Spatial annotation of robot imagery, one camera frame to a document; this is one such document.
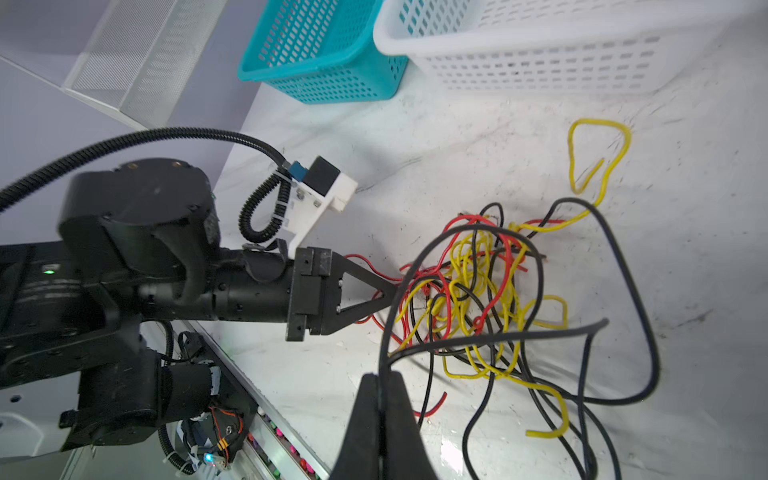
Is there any middle white plastic basket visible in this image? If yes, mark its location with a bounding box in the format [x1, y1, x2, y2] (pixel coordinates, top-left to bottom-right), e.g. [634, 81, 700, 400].
[373, 0, 767, 95]

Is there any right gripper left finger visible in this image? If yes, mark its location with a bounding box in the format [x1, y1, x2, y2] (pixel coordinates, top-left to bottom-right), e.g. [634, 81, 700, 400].
[329, 373, 381, 480]

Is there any black cable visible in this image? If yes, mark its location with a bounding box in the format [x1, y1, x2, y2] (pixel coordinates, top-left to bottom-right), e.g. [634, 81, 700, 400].
[377, 196, 661, 480]

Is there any lower white mesh shelf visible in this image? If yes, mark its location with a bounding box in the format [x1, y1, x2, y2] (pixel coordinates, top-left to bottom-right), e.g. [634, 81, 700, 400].
[63, 0, 227, 129]

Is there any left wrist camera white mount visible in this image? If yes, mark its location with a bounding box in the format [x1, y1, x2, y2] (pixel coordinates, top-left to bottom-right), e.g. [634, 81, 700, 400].
[282, 156, 358, 260]

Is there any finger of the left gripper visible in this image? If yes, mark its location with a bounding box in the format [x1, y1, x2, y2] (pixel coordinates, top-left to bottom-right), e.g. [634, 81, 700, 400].
[326, 252, 397, 335]

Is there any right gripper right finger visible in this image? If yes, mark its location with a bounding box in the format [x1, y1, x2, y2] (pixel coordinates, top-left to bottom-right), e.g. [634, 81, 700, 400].
[379, 372, 437, 480]

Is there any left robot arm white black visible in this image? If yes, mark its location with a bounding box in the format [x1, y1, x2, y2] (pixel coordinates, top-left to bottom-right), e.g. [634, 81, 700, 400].
[1, 127, 396, 475]

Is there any teal plastic basket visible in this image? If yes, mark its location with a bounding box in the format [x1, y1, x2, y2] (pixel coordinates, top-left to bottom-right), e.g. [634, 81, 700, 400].
[237, 0, 408, 105]

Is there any red cable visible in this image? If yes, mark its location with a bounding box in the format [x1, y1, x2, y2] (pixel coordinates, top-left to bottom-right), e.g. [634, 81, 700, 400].
[344, 212, 568, 420]

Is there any yellow cable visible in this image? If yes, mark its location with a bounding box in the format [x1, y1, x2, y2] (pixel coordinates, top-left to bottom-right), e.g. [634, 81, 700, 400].
[389, 118, 633, 440]

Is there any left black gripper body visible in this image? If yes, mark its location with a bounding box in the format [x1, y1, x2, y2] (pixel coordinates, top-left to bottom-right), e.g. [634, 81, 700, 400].
[212, 247, 345, 342]

